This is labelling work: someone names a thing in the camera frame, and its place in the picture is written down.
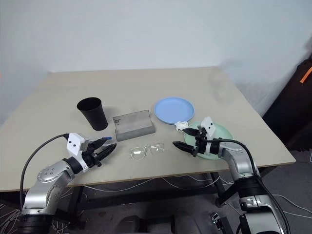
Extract blue plastic plate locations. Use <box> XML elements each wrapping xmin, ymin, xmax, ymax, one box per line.
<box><xmin>153</xmin><ymin>97</ymin><xmax>195</xmax><ymax>126</ymax></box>

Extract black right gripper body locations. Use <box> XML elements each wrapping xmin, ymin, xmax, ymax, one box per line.
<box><xmin>192</xmin><ymin>126</ymin><xmax>208</xmax><ymax>158</ymax></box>

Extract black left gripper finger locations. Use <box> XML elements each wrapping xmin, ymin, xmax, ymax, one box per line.
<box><xmin>96</xmin><ymin>143</ymin><xmax>117</xmax><ymax>161</ymax></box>
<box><xmin>90</xmin><ymin>137</ymin><xmax>109</xmax><ymax>151</ymax></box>

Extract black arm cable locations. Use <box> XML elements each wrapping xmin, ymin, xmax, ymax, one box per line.
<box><xmin>19</xmin><ymin>133</ymin><xmax>70</xmax><ymax>210</ymax></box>
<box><xmin>206</xmin><ymin>138</ymin><xmax>292</xmax><ymax>234</ymax></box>

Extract white cable bundle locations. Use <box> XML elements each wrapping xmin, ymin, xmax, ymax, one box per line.
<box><xmin>0</xmin><ymin>202</ymin><xmax>27</xmax><ymax>234</ymax></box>

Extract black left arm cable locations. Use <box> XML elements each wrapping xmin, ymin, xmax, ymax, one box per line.
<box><xmin>19</xmin><ymin>133</ymin><xmax>70</xmax><ymax>210</ymax></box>

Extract orange strap tag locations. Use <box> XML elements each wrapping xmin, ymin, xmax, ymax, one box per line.
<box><xmin>300</xmin><ymin>66</ymin><xmax>312</xmax><ymax>85</ymax></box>

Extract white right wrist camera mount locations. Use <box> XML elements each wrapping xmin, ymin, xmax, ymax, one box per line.
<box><xmin>198</xmin><ymin>116</ymin><xmax>216</xmax><ymax>156</ymax></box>

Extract white cable under table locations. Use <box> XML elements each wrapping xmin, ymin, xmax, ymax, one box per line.
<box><xmin>82</xmin><ymin>174</ymin><xmax>238</xmax><ymax>193</ymax></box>

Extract large black case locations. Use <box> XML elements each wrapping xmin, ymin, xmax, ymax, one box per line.
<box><xmin>262</xmin><ymin>58</ymin><xmax>312</xmax><ymax>152</ymax></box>

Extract clear frame glasses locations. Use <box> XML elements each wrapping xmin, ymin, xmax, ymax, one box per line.
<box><xmin>129</xmin><ymin>143</ymin><xmax>167</xmax><ymax>161</ymax></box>

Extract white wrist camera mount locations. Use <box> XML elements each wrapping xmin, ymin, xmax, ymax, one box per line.
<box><xmin>198</xmin><ymin>116</ymin><xmax>216</xmax><ymax>156</ymax></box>
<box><xmin>66</xmin><ymin>133</ymin><xmax>89</xmax><ymax>173</ymax></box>

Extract green plastic plate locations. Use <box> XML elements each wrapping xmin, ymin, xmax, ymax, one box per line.
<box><xmin>184</xmin><ymin>121</ymin><xmax>235</xmax><ymax>161</ymax></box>

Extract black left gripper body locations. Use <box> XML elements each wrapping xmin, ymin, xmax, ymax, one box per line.
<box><xmin>81</xmin><ymin>141</ymin><xmax>103</xmax><ymax>169</ymax></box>

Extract white tissue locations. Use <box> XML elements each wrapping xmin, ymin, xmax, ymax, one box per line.
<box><xmin>174</xmin><ymin>120</ymin><xmax>189</xmax><ymax>133</ymax></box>

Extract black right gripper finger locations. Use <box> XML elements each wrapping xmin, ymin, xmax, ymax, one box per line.
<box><xmin>182</xmin><ymin>127</ymin><xmax>202</xmax><ymax>137</ymax></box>
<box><xmin>172</xmin><ymin>141</ymin><xmax>196</xmax><ymax>155</ymax></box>

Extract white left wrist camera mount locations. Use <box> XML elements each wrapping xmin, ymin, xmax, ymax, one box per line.
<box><xmin>66</xmin><ymin>133</ymin><xmax>89</xmax><ymax>173</ymax></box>

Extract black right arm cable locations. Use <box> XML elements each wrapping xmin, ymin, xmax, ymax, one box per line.
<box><xmin>206</xmin><ymin>138</ymin><xmax>292</xmax><ymax>234</ymax></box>

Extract dark grey rounded shape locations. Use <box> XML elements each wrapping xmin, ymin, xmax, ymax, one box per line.
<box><xmin>117</xmin><ymin>214</ymin><xmax>150</xmax><ymax>234</ymax></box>

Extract small black clamp device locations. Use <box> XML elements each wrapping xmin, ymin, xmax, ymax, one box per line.
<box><xmin>210</xmin><ymin>212</ymin><xmax>231</xmax><ymax>234</ymax></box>

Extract white floor cable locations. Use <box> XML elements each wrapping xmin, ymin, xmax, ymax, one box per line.
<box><xmin>270</xmin><ymin>194</ymin><xmax>312</xmax><ymax>218</ymax></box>

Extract black metal table frame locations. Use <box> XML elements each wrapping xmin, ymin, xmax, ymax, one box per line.
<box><xmin>62</xmin><ymin>168</ymin><xmax>276</xmax><ymax>224</ymax></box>

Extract black plastic cup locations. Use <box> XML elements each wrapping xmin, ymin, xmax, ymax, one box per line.
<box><xmin>77</xmin><ymin>97</ymin><xmax>108</xmax><ymax>131</ymax></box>

